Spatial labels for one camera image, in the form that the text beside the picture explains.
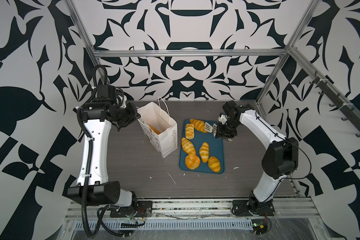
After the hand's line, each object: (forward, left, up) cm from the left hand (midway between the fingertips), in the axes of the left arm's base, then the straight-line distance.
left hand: (139, 113), depth 69 cm
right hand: (-1, -41, -20) cm, 45 cm away
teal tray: (-1, -41, -32) cm, 52 cm away
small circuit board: (-42, -54, -34) cm, 77 cm away
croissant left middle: (-2, -23, -30) cm, 38 cm away
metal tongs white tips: (+7, -36, -24) cm, 44 cm away
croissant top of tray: (+13, -32, -29) cm, 45 cm away
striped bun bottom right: (-13, -37, -30) cm, 50 cm away
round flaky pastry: (-11, -25, -29) cm, 40 cm away
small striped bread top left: (+6, -25, -29) cm, 39 cm away
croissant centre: (-6, -33, -30) cm, 45 cm away
